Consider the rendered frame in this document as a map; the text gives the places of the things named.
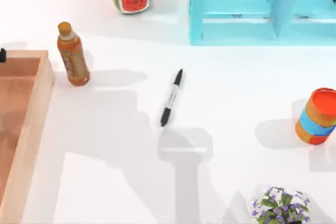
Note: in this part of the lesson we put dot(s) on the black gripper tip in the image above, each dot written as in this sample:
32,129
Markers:
2,55

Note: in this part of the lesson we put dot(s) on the light blue rack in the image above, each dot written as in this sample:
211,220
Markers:
236,24

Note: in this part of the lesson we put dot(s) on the black and white marker pen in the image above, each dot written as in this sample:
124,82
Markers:
172,97

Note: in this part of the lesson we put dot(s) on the salmon-coloured shallow box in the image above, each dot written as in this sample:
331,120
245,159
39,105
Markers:
23,119

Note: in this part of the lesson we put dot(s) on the orange tea bottle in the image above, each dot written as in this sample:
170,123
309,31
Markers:
72,58

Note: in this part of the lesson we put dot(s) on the purple flowering potted plant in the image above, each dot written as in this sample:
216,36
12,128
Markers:
281,207

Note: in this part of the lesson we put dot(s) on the orange and blue can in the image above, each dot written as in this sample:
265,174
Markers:
316,117

